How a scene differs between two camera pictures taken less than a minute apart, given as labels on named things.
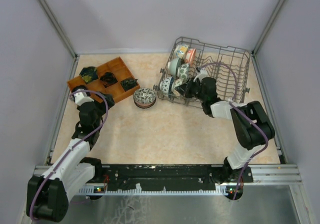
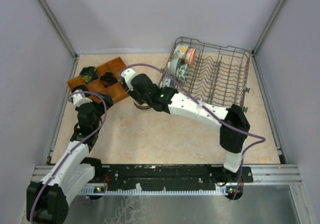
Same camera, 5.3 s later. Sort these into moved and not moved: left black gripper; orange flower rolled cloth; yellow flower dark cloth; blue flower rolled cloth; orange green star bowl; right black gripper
Moved: right black gripper; orange green star bowl
Not moved: left black gripper; orange flower rolled cloth; blue flower rolled cloth; yellow flower dark cloth
